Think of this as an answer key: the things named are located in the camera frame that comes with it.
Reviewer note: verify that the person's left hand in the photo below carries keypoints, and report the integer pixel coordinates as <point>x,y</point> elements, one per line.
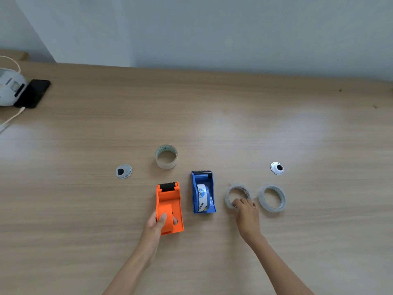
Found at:
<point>152,233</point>

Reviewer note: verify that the person's right hand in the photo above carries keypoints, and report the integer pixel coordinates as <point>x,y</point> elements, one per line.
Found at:
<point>248,219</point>

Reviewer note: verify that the plain clear tape roll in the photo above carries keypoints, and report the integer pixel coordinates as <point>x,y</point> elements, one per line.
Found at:
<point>264,201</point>

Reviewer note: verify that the clear tape roll blue label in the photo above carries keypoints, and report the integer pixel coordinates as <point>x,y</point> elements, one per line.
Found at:
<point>228,193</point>

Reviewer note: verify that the orange tape dispenser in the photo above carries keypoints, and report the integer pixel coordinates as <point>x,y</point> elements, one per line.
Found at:
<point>169,199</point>

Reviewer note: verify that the blue tape dispenser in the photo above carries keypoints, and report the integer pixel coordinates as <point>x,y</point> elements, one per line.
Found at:
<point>212,196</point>

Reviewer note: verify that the narrow tape core blue print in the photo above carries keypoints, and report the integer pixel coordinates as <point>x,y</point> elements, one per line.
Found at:
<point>202,196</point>

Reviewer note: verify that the wide cardboard tape core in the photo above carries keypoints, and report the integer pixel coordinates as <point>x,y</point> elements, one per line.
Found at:
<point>165,165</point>

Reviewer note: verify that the person's left forearm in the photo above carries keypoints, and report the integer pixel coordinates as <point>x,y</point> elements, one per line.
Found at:
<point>129,273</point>

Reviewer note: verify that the person's right forearm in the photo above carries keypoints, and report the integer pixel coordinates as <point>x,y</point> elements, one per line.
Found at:
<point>279,267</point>

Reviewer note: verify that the black smartphone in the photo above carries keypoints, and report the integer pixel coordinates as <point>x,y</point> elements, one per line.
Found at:
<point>32,93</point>

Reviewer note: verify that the white grey headset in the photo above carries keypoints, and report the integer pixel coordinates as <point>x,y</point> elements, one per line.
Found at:
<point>9,87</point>

